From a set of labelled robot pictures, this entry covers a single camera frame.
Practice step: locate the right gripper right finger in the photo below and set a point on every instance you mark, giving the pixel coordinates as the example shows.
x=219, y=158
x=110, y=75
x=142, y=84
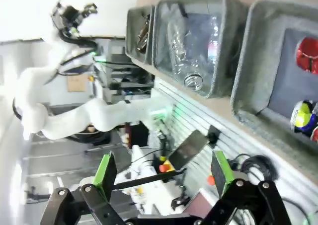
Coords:
x=223, y=175

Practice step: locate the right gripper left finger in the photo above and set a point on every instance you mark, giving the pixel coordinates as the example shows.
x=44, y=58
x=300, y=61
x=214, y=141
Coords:
x=104, y=175

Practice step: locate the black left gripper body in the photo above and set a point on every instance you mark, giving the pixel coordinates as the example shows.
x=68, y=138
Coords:
x=70, y=15

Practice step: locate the finger of the left gripper with green tip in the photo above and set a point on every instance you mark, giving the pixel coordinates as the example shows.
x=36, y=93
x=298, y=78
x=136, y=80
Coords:
x=90, y=7
x=84, y=15

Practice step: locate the tall brown glass bottle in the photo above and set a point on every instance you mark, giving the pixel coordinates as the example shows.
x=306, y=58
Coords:
x=143, y=36

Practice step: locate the crushed printed drink can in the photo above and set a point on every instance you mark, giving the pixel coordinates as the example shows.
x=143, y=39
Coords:
x=304, y=115

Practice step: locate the clear plastic bottle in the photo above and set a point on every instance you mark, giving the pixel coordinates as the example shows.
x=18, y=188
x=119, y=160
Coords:
x=186, y=61

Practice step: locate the crushed red drink can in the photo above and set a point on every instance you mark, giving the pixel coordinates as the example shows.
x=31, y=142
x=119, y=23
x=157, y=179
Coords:
x=308, y=54

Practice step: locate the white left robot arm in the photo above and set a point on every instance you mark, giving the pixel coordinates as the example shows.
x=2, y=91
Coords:
x=74, y=118

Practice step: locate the grey fabric basket bottle sign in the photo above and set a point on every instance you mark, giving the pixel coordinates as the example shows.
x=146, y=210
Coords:
x=134, y=31

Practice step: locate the grey fabric basket plastic sign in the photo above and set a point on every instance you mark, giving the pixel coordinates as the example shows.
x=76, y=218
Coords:
x=164, y=36

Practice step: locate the grey fabric basket can sign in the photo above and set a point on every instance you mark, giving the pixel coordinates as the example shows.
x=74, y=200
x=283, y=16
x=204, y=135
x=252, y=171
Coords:
x=251, y=73

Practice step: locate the flat black panel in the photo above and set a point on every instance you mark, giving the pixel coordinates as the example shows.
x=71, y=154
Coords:
x=187, y=150

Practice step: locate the thin black rod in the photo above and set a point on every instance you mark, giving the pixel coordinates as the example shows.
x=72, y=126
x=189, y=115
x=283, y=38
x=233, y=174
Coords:
x=149, y=179

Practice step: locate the orange red button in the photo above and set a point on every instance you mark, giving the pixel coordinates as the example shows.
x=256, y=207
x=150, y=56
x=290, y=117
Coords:
x=165, y=166

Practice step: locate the grey equipment rack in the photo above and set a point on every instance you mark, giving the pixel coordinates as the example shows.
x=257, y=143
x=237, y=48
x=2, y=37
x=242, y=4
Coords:
x=124, y=68

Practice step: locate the brown cardboard box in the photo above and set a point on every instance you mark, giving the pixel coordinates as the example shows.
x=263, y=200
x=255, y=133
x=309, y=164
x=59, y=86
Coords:
x=77, y=83

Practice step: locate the plastic bottle pink label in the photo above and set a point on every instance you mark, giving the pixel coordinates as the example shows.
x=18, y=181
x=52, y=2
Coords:
x=213, y=46

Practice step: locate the aluminium table frame rail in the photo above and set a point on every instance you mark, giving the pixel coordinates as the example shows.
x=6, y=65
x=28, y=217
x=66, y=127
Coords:
x=223, y=135

